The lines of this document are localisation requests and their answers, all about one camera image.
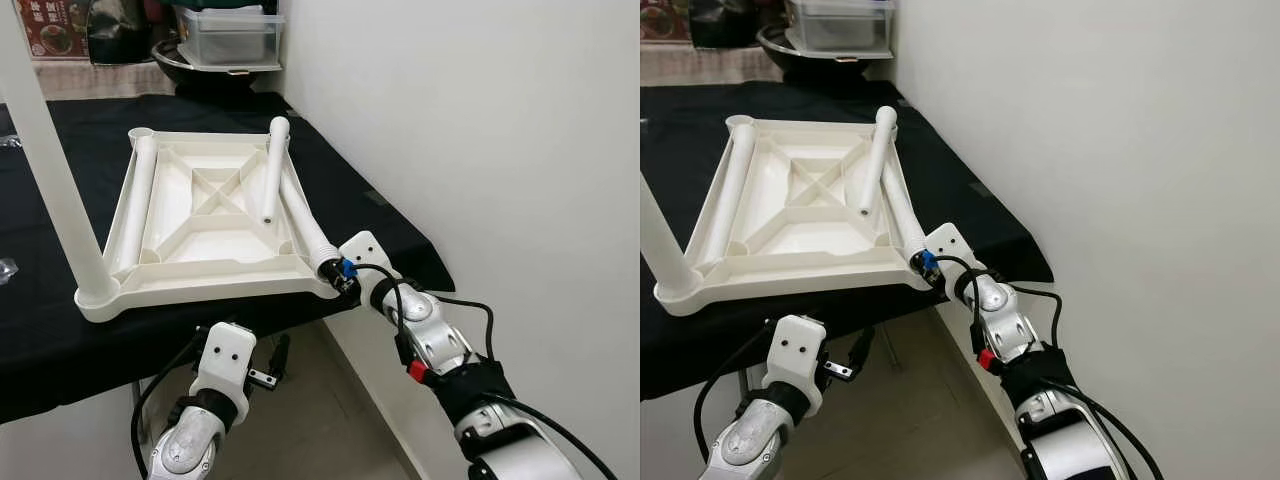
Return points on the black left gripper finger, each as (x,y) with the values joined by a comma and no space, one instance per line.
(281,355)
(863,347)

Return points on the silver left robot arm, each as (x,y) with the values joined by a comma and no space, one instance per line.
(190,445)
(750,445)

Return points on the white plastic table top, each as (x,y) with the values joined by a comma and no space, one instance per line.
(800,275)
(200,280)

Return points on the black tablecloth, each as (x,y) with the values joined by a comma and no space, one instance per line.
(680,350)
(60,340)

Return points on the metal basin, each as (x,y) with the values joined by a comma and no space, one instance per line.
(800,70)
(200,82)

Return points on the clear tape patch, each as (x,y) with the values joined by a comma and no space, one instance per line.
(8,270)

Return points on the checked cloth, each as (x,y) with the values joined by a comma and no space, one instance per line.
(710,68)
(100,80)

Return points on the black bag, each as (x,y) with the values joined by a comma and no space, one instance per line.
(725,25)
(120,35)

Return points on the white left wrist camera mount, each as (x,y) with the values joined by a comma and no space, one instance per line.
(225,360)
(795,350)

